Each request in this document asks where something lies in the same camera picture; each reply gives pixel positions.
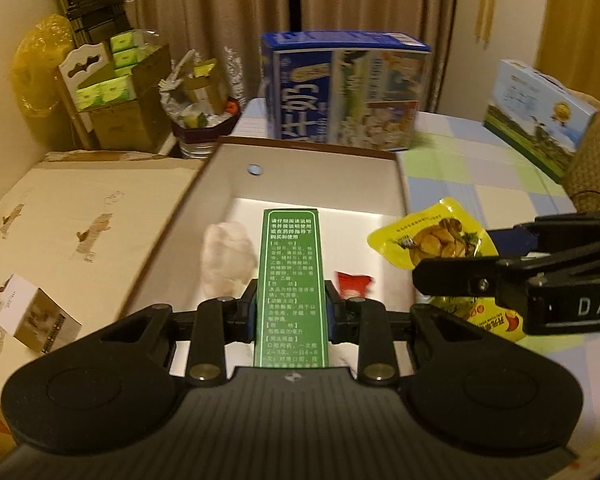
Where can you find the small white box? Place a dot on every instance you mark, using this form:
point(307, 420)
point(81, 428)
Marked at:
point(25, 300)

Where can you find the checked tablecloth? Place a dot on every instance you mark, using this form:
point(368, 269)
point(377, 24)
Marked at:
point(480, 185)

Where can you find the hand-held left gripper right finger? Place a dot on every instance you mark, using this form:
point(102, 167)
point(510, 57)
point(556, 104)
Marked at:
point(332, 315)

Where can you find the cardboard box of tissues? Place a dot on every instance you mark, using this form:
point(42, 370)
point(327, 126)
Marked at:
point(125, 125)

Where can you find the brown cardboard storage box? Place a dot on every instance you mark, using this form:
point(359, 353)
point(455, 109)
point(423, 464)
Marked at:
point(305, 180)

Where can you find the dark basket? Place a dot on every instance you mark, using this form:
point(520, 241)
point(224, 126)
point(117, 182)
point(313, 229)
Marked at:
point(200, 135)

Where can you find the small brown carton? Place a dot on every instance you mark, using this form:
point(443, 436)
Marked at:
point(206, 85)

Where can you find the red snack packet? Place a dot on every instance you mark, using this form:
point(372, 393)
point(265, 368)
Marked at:
point(352, 285)

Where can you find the white plastic bag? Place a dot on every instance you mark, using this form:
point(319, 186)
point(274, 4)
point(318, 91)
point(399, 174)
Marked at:
point(227, 255)

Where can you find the beige curtain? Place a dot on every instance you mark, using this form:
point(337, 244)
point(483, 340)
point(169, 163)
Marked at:
point(230, 5)

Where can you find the woven chair back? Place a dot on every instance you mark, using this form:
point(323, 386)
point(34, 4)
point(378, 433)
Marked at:
point(597, 155)

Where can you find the blue milk carton case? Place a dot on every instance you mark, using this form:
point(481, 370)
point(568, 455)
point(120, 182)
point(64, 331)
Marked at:
point(305, 85)

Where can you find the green medicine box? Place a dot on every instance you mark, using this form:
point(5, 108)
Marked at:
point(290, 260)

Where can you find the light blue gift case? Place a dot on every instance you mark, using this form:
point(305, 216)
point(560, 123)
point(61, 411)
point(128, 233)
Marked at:
point(525, 105)

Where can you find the crumpled silver wrapping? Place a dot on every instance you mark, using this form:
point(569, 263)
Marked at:
point(177, 87)

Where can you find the black folded metal frames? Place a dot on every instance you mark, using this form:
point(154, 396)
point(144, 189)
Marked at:
point(92, 10)

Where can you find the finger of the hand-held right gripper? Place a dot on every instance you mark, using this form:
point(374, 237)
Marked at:
point(455, 277)
point(555, 232)

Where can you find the small orange object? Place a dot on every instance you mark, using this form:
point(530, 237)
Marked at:
point(230, 107)

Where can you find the stack of green tissue packs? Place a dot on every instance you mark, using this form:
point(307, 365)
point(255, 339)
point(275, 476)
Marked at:
point(122, 55)

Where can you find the wooden wall strip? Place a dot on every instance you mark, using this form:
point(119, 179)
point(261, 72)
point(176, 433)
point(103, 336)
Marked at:
point(486, 15)

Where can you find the yellow orange snack packet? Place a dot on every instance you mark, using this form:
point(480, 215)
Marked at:
point(480, 317)

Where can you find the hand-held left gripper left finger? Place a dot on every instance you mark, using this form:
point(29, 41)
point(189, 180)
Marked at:
point(250, 310)

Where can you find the large flat printed cardboard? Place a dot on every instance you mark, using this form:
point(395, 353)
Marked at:
point(80, 200)

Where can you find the yellow plastic bag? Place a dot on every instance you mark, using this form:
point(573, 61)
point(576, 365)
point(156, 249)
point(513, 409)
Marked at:
point(35, 70)

